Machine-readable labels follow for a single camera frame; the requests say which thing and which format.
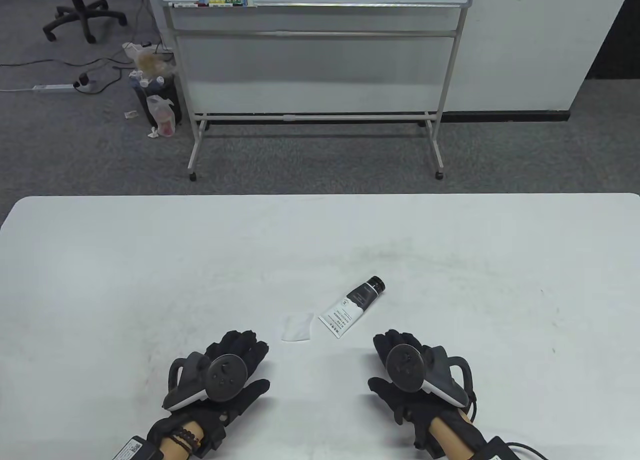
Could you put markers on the person's left hand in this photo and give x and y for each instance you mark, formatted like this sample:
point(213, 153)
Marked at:
point(240, 344)

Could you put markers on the rolling whiteboard on stand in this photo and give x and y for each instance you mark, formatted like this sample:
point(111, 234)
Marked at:
point(315, 70)

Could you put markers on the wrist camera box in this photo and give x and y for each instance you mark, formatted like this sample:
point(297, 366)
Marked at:
point(500, 450)
point(134, 448)

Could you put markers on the black white cleansing milk tube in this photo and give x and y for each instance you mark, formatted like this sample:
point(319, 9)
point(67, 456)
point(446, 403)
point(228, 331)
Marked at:
point(350, 305)

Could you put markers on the black whiteboard marker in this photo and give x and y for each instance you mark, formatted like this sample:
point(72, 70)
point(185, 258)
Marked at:
point(181, 4)

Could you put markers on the left hand controller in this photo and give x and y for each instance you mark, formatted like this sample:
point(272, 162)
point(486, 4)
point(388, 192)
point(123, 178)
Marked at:
point(227, 377)

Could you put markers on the white power strip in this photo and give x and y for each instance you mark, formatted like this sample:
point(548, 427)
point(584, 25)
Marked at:
point(52, 87)

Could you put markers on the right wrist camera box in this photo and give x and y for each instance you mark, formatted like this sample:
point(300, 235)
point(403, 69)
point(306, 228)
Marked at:
point(500, 450)

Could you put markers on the clear plastic bag with trash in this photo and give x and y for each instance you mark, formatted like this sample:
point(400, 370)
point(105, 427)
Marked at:
point(147, 60)

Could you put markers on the black trash bin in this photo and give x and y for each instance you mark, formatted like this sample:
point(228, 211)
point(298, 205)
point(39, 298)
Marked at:
point(172, 92)

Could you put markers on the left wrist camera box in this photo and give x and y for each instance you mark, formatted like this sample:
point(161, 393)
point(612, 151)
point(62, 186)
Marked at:
point(134, 448)

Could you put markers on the person's right forearm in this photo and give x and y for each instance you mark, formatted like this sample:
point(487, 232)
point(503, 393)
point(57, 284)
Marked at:
point(452, 437)

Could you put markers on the black office chair base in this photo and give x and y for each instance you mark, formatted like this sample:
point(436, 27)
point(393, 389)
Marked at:
point(80, 7)

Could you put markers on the hand controller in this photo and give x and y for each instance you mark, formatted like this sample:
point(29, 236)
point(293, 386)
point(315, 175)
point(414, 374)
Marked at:
point(405, 367)
point(227, 377)

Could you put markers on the black plug adapter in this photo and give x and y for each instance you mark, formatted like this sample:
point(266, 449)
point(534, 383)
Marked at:
point(83, 81)

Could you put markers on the person's right hand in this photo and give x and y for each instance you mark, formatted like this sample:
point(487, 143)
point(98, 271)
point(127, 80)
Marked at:
point(400, 336)

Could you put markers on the right hand controller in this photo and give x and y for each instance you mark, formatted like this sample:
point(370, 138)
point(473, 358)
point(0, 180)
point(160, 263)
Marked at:
point(405, 367)

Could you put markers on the small white paper piece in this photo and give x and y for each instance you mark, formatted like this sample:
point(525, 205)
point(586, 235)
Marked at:
point(297, 327)

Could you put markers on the person's left forearm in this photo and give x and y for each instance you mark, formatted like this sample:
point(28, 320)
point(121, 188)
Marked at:
point(170, 453)

